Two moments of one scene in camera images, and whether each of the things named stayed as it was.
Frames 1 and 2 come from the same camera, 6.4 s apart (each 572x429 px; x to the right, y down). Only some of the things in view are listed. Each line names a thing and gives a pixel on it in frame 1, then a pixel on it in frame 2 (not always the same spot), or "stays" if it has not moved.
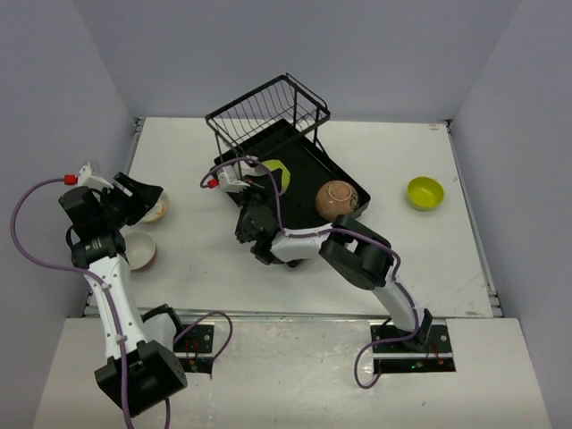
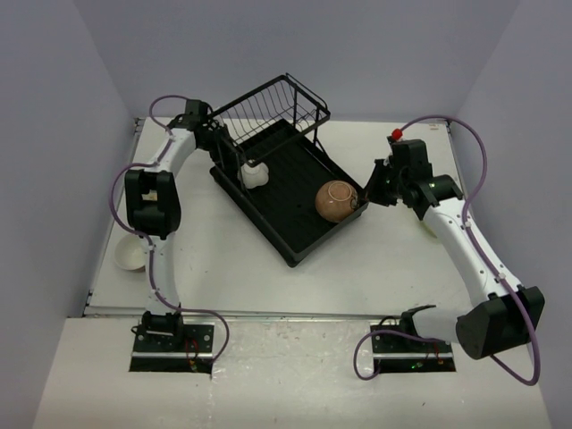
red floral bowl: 139,248 stays
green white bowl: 274,164 to 428,230
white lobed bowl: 248,170 stays
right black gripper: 264,185 to 372,189
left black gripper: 142,198 to 228,155
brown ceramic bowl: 336,197 stays
